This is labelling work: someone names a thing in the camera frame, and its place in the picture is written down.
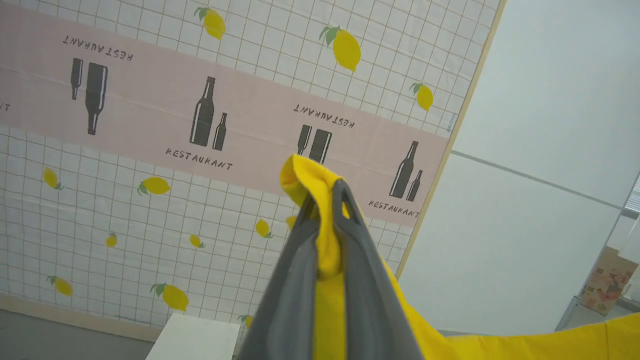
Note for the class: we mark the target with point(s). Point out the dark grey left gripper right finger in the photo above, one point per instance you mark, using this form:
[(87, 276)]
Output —
[(370, 310)]

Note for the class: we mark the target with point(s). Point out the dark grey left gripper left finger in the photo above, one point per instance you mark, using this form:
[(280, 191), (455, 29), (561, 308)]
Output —
[(290, 300)]

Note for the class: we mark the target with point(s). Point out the yellow garment with white dots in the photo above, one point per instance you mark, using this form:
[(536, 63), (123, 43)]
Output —
[(327, 250)]

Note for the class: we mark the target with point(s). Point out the small white box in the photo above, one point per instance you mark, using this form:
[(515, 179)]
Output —
[(195, 337)]

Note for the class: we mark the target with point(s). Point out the lemon and restaurant print backdrop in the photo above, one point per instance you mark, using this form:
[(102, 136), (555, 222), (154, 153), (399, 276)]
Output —
[(150, 200)]

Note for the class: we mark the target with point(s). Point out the white rolling partition board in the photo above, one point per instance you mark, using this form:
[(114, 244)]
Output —
[(525, 200)]

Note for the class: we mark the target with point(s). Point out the brown printed cardboard box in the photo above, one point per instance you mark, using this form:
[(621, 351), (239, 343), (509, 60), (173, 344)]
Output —
[(607, 285)]

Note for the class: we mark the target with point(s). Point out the window with white blinds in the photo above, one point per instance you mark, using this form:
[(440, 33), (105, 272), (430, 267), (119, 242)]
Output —
[(634, 195)]

